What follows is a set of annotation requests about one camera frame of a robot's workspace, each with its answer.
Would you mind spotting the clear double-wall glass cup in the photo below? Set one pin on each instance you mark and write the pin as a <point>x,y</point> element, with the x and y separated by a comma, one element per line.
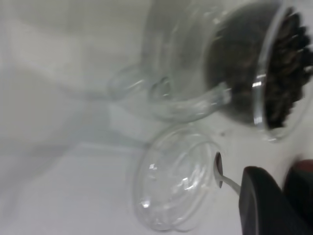
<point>190,105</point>

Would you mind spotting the clear glass lid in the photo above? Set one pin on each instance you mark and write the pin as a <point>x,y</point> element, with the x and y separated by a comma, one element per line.
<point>171,183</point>

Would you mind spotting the coffee beans pile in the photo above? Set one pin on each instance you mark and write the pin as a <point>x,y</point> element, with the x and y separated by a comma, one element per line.
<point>281,73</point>

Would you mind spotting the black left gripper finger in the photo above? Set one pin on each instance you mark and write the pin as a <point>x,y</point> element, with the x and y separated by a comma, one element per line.
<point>264,205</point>

